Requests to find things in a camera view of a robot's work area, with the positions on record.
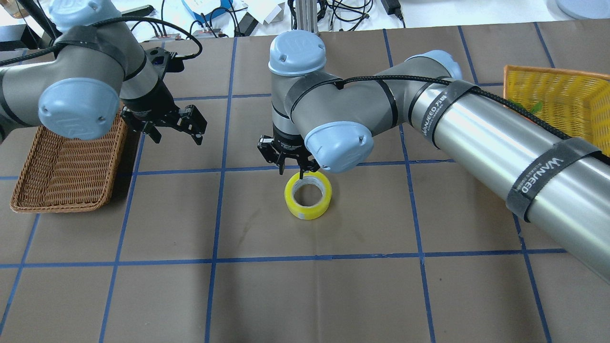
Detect aluminium frame post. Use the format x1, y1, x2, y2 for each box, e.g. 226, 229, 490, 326
293, 0, 319, 35

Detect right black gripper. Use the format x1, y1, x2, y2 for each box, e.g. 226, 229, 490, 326
257, 124, 320, 180

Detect brown wicker basket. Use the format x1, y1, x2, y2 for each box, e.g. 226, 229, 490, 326
10, 115, 128, 213

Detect yellow plastic basket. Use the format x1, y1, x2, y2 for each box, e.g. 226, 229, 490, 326
503, 65, 610, 156

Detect black power adapter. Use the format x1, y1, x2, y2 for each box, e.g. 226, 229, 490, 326
380, 0, 404, 21

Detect yellow tape roll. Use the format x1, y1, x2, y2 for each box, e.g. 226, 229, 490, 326
284, 171, 333, 220

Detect orange toy carrot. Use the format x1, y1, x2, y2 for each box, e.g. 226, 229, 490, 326
526, 101, 543, 115

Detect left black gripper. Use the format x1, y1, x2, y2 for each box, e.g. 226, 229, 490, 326
121, 81, 207, 145

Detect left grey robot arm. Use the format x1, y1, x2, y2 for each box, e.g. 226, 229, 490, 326
0, 0, 207, 145

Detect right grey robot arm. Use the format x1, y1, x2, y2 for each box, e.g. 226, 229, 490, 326
258, 30, 610, 282

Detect blue box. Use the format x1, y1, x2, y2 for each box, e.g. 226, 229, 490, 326
181, 0, 247, 23

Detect black cables bundle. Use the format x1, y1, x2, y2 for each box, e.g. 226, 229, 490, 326
319, 0, 372, 31

